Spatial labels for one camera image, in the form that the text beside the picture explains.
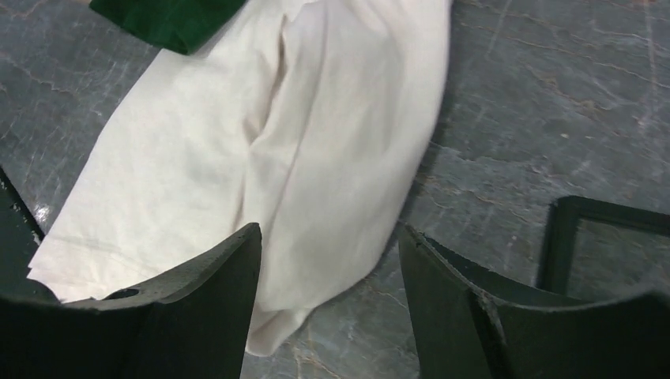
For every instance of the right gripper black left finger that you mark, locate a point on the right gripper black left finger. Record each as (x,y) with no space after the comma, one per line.
(188,322)

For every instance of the black square frame tray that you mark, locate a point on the black square frame tray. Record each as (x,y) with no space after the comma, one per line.
(562,227)

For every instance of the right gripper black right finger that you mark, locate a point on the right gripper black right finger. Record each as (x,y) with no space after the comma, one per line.
(471,322)

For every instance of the white and green t-shirt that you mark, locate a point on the white and green t-shirt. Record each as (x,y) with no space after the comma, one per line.
(309,118)

